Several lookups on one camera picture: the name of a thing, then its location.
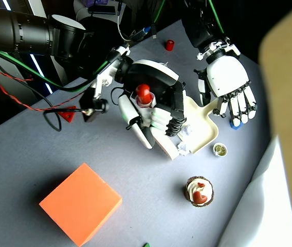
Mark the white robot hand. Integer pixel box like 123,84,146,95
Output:
117,59,188,150
193,52,258,127

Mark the cream plastic dustpan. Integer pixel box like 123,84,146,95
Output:
176,97,220,155

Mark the black usb plug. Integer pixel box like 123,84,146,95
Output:
150,23,159,40

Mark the blue usb plug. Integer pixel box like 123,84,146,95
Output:
129,25,152,42

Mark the blue toy block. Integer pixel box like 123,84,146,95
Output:
229,119,245,131

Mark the tan board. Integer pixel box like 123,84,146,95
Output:
258,0,292,247

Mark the small blue patterned toy bowl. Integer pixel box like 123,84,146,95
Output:
212,142,228,157

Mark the white robot body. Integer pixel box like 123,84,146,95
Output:
72,0,124,25

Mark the red triangle block with holes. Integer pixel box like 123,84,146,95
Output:
58,105,77,123

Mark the toy cupcake with white cream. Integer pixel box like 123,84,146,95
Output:
184,175,215,207

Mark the grey table cloth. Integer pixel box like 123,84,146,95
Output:
0,19,278,247

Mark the white backdrop sheet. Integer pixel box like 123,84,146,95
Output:
217,135,292,247

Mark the orange box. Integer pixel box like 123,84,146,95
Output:
39,162,123,247

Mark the green cable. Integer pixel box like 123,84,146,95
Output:
207,0,225,34
153,0,166,24
0,45,111,92

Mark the white cable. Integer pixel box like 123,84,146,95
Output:
116,0,132,42

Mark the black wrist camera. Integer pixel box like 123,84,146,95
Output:
79,91,110,123

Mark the red and black twisted cable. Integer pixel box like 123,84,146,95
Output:
0,72,85,113

